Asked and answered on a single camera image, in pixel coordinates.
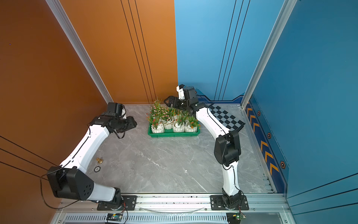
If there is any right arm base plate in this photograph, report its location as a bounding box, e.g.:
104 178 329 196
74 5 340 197
210 195 249 211

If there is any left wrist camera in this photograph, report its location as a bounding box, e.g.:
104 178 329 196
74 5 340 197
106 102 126 118

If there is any green plastic storage tray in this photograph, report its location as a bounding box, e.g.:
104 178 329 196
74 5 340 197
147 123 200 138

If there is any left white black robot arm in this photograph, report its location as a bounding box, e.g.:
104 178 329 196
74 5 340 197
46 113 137 210

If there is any black white chessboard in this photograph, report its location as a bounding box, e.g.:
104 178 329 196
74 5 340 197
209 104 245 131

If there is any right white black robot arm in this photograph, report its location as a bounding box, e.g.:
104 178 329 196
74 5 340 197
164 96 249 211

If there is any aluminium front rail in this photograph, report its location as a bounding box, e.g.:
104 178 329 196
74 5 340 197
55 193 291 214

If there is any green circuit board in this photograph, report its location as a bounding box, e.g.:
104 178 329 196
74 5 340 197
226 213 246 224
106 213 123 223

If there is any left green circuit board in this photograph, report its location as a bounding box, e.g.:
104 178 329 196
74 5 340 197
106 213 123 223

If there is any orange flower pot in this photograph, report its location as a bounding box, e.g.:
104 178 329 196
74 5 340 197
185 116 200 133
173 108 185 119

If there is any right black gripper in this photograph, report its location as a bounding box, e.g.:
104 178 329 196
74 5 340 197
164 96 191 110

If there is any small brass fitting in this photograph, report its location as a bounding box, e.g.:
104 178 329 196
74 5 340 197
96 158 103 164

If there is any red flower pot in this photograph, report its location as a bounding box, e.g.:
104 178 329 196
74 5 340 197
147 115 165 133
172 115 185 133

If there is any pink flower pot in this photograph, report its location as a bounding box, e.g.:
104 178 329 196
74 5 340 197
150 99 166 119
161 107 176 130

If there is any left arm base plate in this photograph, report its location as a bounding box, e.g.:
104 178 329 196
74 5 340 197
97 195 137 211

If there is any right green circuit board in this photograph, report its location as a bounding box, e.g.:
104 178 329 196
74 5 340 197
226 213 246 224

